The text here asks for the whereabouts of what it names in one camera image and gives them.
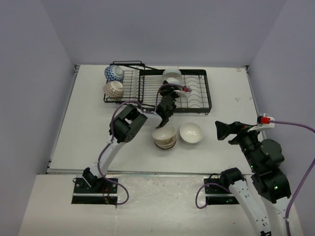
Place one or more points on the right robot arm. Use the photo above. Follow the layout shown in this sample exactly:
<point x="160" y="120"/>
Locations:
<point x="274" y="190"/>

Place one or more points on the beige bowl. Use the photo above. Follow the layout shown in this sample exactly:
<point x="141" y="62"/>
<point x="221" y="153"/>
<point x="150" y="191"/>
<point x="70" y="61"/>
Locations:
<point x="165" y="135"/>
<point x="172" y="144"/>

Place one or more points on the blue zigzag patterned bowl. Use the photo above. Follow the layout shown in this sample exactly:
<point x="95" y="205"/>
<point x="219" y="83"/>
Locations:
<point x="114" y="73"/>

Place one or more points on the light blue bowl front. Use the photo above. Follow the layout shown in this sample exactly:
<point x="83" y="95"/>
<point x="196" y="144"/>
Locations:
<point x="191" y="133"/>

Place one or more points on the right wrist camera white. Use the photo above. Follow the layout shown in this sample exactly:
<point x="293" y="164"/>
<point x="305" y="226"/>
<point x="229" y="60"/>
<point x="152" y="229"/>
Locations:
<point x="264" y="122"/>

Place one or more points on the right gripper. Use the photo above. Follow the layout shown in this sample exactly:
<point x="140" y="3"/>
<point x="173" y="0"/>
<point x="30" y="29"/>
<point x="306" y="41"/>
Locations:
<point x="223" y="129"/>

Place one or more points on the black bowl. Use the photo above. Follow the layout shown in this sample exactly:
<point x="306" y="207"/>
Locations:
<point x="165" y="149"/>

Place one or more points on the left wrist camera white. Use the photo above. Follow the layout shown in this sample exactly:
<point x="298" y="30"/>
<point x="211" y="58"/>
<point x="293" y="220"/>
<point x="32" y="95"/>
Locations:
<point x="183" y="91"/>

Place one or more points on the light blue bowl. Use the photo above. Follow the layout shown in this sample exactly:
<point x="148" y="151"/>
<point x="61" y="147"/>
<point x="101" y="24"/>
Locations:
<point x="172" y="73"/>
<point x="173" y="82"/>
<point x="191" y="133"/>

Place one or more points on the black wire dish rack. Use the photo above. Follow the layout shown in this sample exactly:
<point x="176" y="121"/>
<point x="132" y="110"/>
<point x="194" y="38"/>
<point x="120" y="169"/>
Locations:
<point x="142" y="82"/>

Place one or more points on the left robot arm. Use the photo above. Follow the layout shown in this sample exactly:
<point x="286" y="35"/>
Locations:
<point x="124" y="126"/>

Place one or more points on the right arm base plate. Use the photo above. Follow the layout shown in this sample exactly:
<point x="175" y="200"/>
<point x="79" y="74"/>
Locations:
<point x="215" y="195"/>

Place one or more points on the brown floral patterned bowl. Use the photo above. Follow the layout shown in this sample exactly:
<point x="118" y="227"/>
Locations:
<point x="114" y="90"/>

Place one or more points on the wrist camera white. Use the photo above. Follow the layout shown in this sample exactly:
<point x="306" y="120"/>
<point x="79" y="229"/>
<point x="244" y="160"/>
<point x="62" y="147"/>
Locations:
<point x="264" y="122"/>
<point x="183" y="91"/>

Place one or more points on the beige bowl front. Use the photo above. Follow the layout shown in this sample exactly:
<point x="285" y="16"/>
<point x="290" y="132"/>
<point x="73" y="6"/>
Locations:
<point x="172" y="144"/>

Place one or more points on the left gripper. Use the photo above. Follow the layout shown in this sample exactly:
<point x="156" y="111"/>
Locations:
<point x="170" y="90"/>

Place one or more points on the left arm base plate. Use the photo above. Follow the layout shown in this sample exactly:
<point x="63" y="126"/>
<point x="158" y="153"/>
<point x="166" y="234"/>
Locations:
<point x="103" y="193"/>

